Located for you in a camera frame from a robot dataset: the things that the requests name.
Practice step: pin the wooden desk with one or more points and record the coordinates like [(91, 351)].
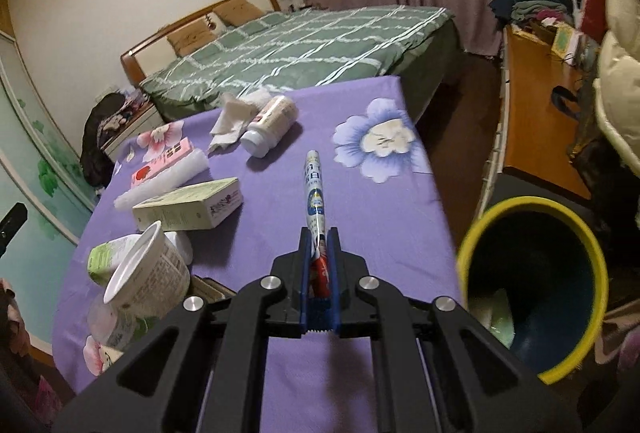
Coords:
[(535, 113)]

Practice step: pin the crumpled white paper towel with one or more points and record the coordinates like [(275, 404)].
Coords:
[(230, 120)]

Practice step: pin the pink strawberry milk carton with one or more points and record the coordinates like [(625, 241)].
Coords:
[(160, 163)]

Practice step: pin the green plaid quilt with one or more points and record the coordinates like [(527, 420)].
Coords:
[(300, 43)]

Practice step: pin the green and white cup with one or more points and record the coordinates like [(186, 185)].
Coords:
[(102, 258)]

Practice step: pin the white toothpaste tube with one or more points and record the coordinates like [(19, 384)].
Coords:
[(315, 193)]

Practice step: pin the clear plastic bottle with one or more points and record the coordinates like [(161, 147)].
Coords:
[(115, 328)]

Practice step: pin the painted wardrobe door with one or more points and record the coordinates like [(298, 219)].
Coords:
[(30, 153)]

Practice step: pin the white pill bottle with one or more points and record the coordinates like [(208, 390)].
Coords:
[(270, 123)]

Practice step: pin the white paper tub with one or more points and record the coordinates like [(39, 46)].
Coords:
[(150, 273)]

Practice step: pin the white nightstand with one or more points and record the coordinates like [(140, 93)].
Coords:
[(132, 128)]

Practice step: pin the purple floral tablecloth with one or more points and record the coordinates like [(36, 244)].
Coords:
[(390, 223)]

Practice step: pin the cream green cardboard box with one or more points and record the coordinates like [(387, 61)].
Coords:
[(190, 204)]

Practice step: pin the white foam net sleeve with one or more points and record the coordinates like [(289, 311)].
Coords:
[(165, 188)]

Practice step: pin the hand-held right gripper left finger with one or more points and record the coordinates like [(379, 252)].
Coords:
[(305, 293)]

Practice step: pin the brown pillow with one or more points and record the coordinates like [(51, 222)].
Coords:
[(192, 40), (240, 10)]

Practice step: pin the cream puffer jacket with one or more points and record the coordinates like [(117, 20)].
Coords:
[(620, 73)]

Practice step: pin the wooden bed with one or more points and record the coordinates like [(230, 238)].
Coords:
[(150, 44)]

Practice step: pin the yellow-rimmed blue trash bin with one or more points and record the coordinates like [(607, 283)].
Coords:
[(540, 273)]

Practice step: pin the small green box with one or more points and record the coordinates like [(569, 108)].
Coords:
[(564, 40)]

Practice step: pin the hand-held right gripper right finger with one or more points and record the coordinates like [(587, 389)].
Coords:
[(335, 303)]

